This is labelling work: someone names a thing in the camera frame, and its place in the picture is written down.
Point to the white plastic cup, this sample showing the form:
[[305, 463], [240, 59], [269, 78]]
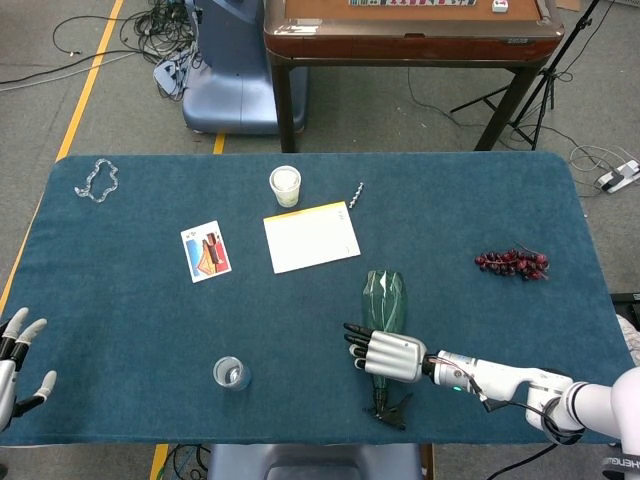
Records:
[[285, 186]]

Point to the grey blue robot torso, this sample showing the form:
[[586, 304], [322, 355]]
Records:
[[315, 462]]

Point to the white notepad with yellow edge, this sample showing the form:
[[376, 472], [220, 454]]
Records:
[[311, 237]]

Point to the mahjong tile row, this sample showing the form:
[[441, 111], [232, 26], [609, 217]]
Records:
[[412, 2]]

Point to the blue table cloth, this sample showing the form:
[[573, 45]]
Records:
[[200, 320]]

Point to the brown mahjong table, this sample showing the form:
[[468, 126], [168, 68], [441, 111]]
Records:
[[410, 35]]

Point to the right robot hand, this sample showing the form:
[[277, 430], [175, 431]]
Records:
[[392, 354]]

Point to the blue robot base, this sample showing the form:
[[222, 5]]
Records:
[[235, 75]]

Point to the small metal screw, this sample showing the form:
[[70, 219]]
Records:
[[357, 195]]

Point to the green spray bottle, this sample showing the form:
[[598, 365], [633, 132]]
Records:
[[382, 310]]

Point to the red grape bunch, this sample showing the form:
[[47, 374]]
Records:
[[515, 263]]

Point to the white mahjong dice box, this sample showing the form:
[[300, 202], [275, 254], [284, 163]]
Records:
[[499, 6]]

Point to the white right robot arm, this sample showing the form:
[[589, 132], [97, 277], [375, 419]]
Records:
[[530, 390]]

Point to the white power strip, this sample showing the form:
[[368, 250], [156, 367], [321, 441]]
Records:
[[620, 176]]

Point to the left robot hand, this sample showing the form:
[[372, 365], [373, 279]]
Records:
[[10, 370]]

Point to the clear glass cup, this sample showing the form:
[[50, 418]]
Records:
[[231, 373]]

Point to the illustrated playing card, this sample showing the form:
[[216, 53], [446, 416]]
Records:
[[206, 251]]

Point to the black tripod stand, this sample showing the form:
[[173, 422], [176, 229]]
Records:
[[540, 85]]

